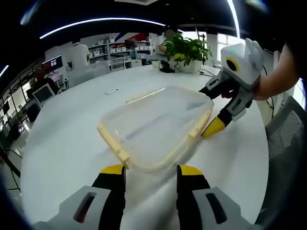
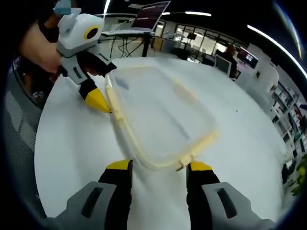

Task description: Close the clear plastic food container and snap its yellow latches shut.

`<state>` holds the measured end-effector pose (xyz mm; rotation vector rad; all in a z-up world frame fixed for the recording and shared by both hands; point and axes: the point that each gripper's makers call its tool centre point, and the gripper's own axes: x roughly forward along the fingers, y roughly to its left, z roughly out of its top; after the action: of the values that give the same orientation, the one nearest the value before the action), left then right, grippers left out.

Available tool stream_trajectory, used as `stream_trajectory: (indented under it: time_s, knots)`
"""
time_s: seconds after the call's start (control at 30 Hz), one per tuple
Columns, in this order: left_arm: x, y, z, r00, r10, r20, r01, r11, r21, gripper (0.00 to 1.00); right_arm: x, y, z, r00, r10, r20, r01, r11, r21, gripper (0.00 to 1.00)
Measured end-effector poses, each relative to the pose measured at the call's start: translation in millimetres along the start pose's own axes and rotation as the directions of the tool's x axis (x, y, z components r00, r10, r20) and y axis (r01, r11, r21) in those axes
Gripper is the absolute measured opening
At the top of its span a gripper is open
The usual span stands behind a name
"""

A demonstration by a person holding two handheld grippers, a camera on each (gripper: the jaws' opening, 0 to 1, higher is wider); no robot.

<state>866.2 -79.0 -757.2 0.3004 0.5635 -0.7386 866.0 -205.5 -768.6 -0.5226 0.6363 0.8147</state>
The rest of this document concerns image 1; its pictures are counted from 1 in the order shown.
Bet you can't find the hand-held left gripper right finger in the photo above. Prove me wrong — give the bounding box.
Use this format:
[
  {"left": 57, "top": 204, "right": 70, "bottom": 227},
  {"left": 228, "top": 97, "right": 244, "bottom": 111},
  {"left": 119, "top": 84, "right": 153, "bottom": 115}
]
[{"left": 176, "top": 164, "right": 262, "bottom": 230}]

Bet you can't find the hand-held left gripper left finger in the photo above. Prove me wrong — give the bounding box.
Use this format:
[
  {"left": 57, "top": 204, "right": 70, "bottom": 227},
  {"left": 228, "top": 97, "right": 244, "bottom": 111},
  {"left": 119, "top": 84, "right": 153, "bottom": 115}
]
[{"left": 33, "top": 164, "right": 127, "bottom": 230}]

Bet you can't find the person's right hand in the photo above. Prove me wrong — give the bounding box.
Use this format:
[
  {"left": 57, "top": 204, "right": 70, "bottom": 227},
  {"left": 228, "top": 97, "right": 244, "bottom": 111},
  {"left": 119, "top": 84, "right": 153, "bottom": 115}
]
[{"left": 222, "top": 78, "right": 271, "bottom": 102}]

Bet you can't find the white plant pot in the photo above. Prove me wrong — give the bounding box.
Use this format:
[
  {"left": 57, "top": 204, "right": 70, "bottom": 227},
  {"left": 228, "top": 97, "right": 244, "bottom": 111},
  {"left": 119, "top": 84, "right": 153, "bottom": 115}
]
[{"left": 177, "top": 59, "right": 202, "bottom": 74}]

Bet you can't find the black tripod stand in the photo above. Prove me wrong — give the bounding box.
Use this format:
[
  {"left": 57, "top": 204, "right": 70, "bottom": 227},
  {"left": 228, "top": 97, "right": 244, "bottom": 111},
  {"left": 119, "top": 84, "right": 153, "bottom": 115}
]
[{"left": 195, "top": 23, "right": 208, "bottom": 66}]

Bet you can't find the bright curved ceiling light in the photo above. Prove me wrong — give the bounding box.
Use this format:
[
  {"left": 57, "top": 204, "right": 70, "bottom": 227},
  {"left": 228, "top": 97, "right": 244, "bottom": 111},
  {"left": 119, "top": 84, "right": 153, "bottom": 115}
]
[{"left": 226, "top": 0, "right": 242, "bottom": 37}]

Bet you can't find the green leafy plant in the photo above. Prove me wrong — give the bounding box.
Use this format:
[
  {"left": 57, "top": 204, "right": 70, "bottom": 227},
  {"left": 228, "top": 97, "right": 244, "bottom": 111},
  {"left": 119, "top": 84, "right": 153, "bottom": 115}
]
[{"left": 161, "top": 33, "right": 213, "bottom": 68}]

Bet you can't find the black desktop item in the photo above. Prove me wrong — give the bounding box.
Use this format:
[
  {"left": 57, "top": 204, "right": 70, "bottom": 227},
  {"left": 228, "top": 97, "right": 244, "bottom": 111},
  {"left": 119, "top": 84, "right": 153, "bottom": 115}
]
[{"left": 160, "top": 61, "right": 176, "bottom": 73}]

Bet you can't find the grey mesh chair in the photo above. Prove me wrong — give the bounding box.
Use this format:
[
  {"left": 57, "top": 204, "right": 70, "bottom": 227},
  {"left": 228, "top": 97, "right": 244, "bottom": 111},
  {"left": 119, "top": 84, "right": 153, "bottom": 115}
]
[{"left": 253, "top": 95, "right": 306, "bottom": 226}]

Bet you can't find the white storage shelving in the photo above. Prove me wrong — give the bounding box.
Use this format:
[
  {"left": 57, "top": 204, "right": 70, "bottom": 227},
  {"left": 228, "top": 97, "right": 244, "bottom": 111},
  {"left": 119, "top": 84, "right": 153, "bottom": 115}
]
[{"left": 87, "top": 35, "right": 154, "bottom": 63}]

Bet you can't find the long curved ceiling light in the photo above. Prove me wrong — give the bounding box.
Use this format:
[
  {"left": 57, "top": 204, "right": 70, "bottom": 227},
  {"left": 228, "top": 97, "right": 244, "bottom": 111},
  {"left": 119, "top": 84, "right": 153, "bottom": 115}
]
[{"left": 39, "top": 17, "right": 166, "bottom": 39}]

